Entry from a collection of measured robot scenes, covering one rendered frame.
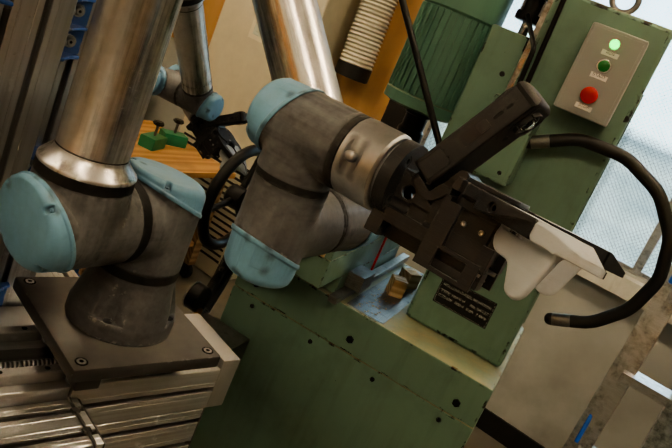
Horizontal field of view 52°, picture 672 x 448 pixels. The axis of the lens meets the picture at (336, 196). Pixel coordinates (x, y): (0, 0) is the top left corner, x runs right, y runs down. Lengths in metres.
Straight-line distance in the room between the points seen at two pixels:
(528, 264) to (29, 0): 0.68
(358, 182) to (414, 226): 0.06
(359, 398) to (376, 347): 0.12
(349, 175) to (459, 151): 0.10
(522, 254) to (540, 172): 0.88
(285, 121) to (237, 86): 2.49
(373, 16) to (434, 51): 1.50
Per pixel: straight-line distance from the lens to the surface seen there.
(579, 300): 2.82
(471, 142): 0.57
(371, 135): 0.60
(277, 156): 0.63
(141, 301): 0.96
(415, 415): 1.43
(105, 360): 0.95
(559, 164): 1.38
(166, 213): 0.91
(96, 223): 0.83
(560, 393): 2.92
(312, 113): 0.62
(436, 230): 0.56
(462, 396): 1.39
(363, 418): 1.47
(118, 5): 0.78
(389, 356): 1.40
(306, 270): 1.32
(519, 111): 0.56
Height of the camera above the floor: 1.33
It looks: 14 degrees down
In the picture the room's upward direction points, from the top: 23 degrees clockwise
